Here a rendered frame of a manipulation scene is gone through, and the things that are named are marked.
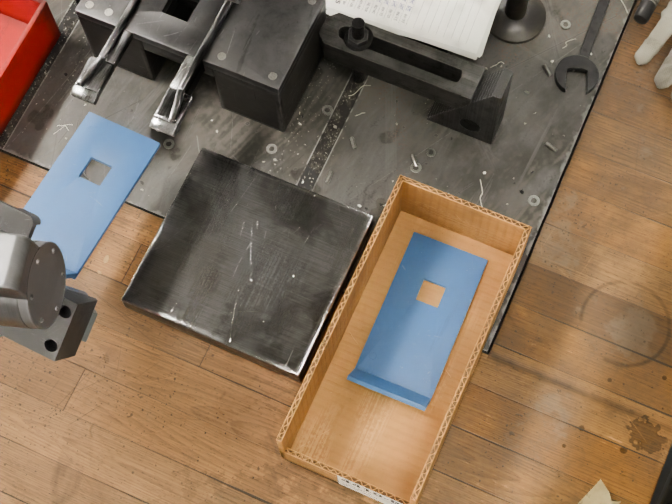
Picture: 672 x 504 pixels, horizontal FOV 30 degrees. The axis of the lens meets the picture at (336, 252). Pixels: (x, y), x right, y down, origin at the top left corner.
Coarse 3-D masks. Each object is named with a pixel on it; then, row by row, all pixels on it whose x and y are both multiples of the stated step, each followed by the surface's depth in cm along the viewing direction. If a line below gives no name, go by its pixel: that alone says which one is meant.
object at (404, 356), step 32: (416, 256) 111; (448, 256) 110; (416, 288) 110; (448, 288) 109; (384, 320) 109; (416, 320) 108; (448, 320) 108; (384, 352) 108; (416, 352) 107; (448, 352) 107; (384, 384) 105; (416, 384) 106
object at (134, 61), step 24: (96, 24) 112; (96, 48) 117; (144, 48) 112; (312, 48) 114; (144, 72) 117; (216, 72) 110; (312, 72) 117; (240, 96) 113; (264, 96) 111; (288, 96) 112; (264, 120) 115; (288, 120) 116
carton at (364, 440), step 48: (432, 192) 106; (384, 240) 110; (480, 240) 111; (384, 288) 110; (432, 288) 110; (480, 288) 110; (336, 336) 105; (480, 336) 102; (336, 384) 107; (288, 432) 100; (336, 432) 106; (384, 432) 105; (432, 432) 105; (336, 480) 104; (384, 480) 104
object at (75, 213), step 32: (96, 128) 107; (64, 160) 105; (96, 160) 106; (128, 160) 106; (64, 192) 104; (96, 192) 104; (128, 192) 104; (64, 224) 103; (96, 224) 103; (64, 256) 102
